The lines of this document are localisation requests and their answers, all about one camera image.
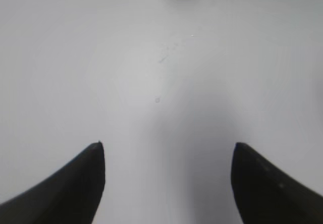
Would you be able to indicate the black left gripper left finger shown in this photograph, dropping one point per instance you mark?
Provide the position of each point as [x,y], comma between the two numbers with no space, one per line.
[70,195]

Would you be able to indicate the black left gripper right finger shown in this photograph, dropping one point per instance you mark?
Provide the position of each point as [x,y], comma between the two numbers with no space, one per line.
[265,194]

